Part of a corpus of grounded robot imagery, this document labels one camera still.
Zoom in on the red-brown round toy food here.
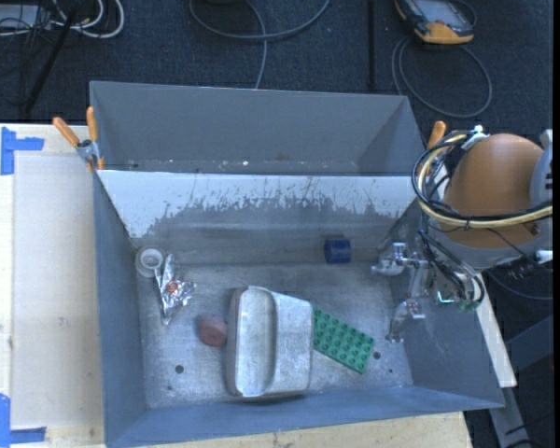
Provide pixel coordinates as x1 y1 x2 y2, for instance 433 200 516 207
197 314 229 347

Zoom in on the crumpled silver foil packet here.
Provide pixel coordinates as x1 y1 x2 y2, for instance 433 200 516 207
152 253 198 327

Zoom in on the grey metal bin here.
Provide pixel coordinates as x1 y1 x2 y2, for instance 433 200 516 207
88 80 508 448

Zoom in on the dark blue cylinder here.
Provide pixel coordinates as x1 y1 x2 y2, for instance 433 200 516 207
323 235 353 265

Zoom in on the green studded flat block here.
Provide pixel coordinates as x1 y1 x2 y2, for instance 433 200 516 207
310 307 376 375

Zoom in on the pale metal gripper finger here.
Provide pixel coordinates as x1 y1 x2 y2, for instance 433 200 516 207
370 242 422 277
384 298 427 344

